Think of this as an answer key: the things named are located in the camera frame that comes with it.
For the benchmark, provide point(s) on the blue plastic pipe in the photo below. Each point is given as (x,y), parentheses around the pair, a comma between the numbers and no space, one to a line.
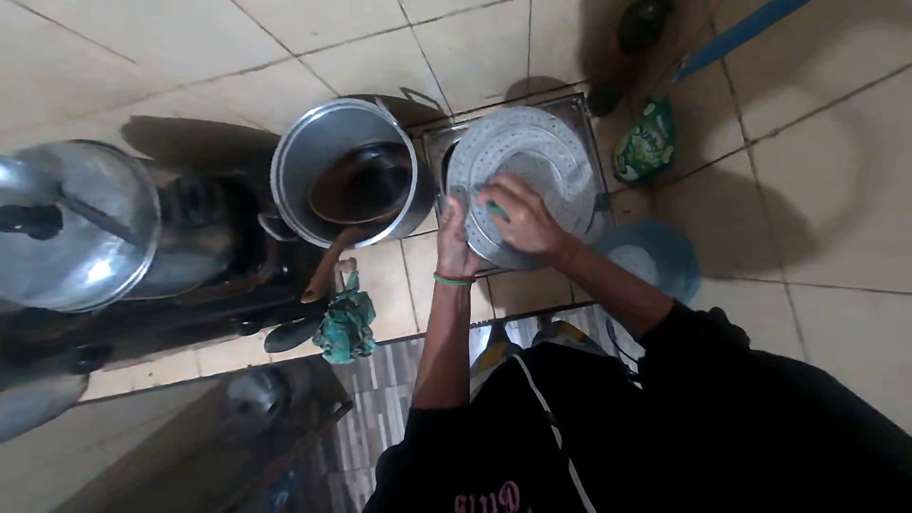
(741,37)

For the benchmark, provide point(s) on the person's left thumb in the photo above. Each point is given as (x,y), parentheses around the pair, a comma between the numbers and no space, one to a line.
(453,214)

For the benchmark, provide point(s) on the round perforated metal steamer tray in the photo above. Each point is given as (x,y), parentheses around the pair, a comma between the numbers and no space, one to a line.
(527,128)

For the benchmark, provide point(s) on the green scouring pad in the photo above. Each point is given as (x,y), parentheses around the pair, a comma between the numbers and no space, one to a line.
(497,210)

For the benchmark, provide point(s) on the round aluminium pot lid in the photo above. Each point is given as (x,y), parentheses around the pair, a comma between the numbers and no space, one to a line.
(92,271)

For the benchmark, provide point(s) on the brown wooden spoon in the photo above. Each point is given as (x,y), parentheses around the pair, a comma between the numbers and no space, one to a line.
(328,269)

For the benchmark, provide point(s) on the person's body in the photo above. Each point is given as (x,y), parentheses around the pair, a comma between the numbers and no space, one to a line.
(641,427)

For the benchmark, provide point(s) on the black gas stove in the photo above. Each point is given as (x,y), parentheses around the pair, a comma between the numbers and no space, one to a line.
(214,303)

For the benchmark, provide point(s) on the person's left forearm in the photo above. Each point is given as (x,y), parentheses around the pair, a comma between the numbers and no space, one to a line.
(443,342)

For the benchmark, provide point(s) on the blue plastic basin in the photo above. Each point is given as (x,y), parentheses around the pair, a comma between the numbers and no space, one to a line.
(677,260)

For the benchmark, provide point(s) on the silver metal pot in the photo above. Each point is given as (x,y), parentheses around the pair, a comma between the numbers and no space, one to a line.
(32,402)

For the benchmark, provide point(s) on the white bowl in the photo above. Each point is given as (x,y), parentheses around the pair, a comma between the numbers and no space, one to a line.
(634,263)

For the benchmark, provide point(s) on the crumpled green plastic bag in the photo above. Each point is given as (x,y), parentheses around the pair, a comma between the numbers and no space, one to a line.
(346,320)

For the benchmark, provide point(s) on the person's left hand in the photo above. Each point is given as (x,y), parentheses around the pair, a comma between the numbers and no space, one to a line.
(456,246)

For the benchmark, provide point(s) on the person's right forearm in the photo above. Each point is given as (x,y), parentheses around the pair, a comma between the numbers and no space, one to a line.
(616,281)

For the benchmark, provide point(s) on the person's legs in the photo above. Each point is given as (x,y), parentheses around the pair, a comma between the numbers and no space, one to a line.
(495,348)

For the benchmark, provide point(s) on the large aluminium pot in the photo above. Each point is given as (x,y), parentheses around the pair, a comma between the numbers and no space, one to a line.
(296,164)

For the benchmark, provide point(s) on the green detergent pouch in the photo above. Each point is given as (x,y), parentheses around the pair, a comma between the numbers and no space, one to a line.
(647,146)

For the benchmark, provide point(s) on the person's right fingers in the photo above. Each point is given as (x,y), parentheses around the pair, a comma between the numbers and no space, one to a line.
(507,191)

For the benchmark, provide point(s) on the metal sink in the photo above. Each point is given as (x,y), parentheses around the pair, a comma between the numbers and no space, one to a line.
(578,108)

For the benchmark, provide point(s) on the person's right hand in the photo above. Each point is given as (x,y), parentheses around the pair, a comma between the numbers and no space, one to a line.
(531,222)

